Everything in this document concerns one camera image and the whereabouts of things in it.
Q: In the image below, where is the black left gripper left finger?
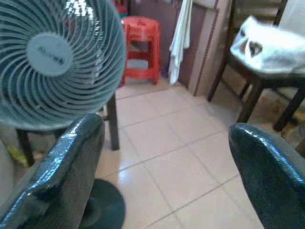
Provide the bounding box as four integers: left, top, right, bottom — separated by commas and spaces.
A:
0, 113, 106, 229

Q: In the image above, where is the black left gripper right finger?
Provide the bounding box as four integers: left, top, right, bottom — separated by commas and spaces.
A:
228, 123, 305, 229

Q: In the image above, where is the dark wooden table leg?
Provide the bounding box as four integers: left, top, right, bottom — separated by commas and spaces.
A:
15, 128, 36, 167
105, 91, 120, 151

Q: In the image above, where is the dark wooden chair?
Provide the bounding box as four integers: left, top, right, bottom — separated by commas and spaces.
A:
207, 0, 305, 132

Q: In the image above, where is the grey-green standing fan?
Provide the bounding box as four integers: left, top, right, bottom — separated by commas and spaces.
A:
0, 0, 126, 229

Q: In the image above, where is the white plastic bag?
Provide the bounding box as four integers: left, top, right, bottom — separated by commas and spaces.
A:
229, 15, 305, 77

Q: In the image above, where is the red plastic stool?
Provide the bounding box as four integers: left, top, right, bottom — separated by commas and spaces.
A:
121, 15, 161, 85

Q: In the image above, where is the brown wooden cabinet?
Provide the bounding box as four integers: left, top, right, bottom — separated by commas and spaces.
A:
130, 0, 233, 97

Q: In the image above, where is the white hanging towel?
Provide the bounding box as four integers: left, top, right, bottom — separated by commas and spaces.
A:
168, 0, 194, 85

